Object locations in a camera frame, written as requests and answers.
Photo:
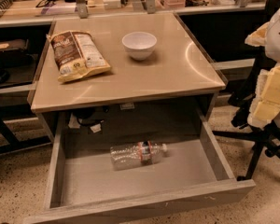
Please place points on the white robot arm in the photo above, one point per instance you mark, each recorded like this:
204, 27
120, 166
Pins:
272, 47

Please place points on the clear plastic water bottle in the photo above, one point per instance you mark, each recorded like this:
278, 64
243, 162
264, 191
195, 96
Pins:
136, 155

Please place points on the black office chair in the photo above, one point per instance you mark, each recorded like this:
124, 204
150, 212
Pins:
267, 140

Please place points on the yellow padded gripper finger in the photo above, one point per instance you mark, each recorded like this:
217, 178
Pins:
266, 104
258, 37

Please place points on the white ceramic bowl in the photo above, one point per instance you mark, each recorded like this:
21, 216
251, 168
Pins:
139, 45

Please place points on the open grey wooden drawer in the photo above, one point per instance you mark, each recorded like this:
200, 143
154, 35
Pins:
83, 188

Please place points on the grey cabinet with counter top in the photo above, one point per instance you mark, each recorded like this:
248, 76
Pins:
177, 66

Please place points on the brown yellow chip bag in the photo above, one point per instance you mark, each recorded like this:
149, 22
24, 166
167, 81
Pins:
77, 56

